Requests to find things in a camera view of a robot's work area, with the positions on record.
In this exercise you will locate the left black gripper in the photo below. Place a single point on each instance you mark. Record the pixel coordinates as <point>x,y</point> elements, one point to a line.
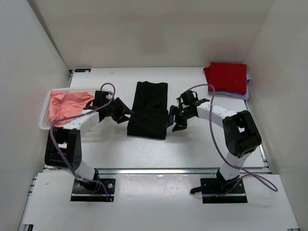
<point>122,109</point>

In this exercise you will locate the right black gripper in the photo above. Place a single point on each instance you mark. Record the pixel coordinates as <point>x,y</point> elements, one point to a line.
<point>179,125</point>

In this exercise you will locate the black t shirt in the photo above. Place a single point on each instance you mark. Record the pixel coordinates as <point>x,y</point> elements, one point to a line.
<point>150,112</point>

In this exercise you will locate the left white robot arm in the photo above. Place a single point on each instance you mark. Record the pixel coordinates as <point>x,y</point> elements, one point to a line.
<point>63,149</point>

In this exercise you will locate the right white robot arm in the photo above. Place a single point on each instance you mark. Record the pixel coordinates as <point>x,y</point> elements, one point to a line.
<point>240,131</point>

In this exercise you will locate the small dark label sticker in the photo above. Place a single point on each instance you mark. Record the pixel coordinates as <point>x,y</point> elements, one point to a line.
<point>82,70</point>

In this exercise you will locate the pink t shirt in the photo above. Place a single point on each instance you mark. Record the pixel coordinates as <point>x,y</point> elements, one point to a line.
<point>64,105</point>

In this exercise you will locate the red folded t shirt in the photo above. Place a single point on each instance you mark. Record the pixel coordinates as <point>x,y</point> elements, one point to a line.
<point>227,77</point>

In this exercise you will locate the lavender folded t shirt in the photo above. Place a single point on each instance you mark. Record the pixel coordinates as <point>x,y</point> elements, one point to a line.
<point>244,97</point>

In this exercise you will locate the white plastic basket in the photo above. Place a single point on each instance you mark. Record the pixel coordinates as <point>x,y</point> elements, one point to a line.
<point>84,123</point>

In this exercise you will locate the white front board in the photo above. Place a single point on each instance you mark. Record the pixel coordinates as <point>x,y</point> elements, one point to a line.
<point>156,203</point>

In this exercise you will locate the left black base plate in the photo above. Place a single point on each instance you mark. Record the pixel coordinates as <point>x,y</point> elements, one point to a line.
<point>88,192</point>

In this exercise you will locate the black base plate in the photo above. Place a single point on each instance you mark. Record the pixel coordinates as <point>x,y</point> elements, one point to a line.
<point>88,192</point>
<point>214,193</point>

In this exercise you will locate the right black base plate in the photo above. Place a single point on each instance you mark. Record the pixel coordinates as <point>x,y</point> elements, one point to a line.
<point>214,193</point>

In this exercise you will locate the aluminium rail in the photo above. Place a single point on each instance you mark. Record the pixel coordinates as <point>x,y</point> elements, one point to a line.
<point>113,171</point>

